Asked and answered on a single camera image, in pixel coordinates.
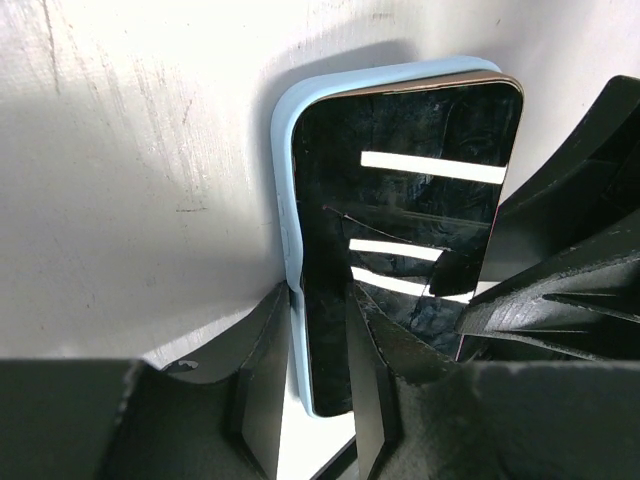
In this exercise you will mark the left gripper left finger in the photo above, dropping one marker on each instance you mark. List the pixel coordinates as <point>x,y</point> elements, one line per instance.
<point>216,413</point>

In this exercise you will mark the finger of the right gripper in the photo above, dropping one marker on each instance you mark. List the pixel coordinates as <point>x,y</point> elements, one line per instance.
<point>588,184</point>
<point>583,303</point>

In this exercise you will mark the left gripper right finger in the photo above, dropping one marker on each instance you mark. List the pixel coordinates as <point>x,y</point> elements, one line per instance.
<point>420,415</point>

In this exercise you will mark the gold phone with black screen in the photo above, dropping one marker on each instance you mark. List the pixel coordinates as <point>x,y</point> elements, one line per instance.
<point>397,188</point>

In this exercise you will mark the light blue three-hole phone case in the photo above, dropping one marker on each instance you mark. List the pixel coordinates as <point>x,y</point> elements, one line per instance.
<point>285,115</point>

